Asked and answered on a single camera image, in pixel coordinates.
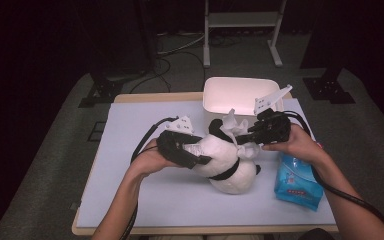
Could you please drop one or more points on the panda plush toy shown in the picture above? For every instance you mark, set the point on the panda plush toy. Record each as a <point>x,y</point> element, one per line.
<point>233,180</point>

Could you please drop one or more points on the person's right hand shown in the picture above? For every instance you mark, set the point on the person's right hand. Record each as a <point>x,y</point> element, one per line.
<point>303,146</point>

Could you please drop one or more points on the white wet wipe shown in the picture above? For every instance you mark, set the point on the white wet wipe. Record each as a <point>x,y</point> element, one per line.
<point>228,125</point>

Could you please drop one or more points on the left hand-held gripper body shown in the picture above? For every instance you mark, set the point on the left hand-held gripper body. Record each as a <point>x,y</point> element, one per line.
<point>170,146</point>

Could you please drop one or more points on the black stand base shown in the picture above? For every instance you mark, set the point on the black stand base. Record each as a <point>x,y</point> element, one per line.
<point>103,91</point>
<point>328,90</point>

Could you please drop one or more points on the white metal stand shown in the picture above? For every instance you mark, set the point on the white metal stand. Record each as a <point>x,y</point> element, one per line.
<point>243,19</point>

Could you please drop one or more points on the white plastic storage box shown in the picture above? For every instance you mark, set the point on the white plastic storage box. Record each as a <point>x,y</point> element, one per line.
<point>240,96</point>

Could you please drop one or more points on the person's left hand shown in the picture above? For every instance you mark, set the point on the person's left hand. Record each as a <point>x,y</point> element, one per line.
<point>146,163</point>

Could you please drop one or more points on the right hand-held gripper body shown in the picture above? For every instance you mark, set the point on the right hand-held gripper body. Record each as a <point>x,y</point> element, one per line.
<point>275,128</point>

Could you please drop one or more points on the blue wet wipes pack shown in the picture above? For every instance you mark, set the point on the blue wet wipes pack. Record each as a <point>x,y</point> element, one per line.
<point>296,193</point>

